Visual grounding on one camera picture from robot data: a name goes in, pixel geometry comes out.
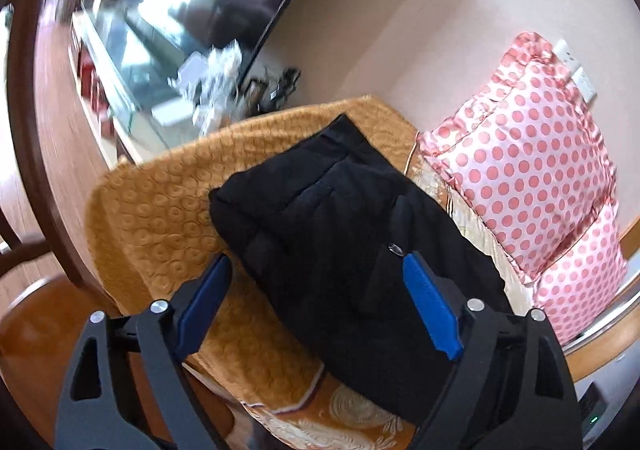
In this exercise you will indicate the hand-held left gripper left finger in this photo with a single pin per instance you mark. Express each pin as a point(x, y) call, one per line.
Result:
point(200, 305)

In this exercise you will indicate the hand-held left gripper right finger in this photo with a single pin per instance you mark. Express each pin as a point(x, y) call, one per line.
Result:
point(430, 305)

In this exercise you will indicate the black pants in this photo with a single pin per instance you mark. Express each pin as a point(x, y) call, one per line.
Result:
point(350, 250)

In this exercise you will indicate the orange textured blanket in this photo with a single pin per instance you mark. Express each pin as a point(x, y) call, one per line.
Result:
point(180, 230)

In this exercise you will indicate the gold patterned bed sheet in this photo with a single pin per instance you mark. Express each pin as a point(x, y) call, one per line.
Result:
point(360, 410)

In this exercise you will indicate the small pink polka dot pillow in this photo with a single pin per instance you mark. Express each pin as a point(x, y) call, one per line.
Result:
point(582, 280)

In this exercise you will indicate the large pink polka dot pillow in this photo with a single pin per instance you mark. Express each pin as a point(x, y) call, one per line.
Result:
point(525, 165)

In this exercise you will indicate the glass top cabinet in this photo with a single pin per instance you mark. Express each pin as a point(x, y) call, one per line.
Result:
point(130, 75)

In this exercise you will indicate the white wall socket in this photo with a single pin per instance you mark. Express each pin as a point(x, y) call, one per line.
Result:
point(575, 68)

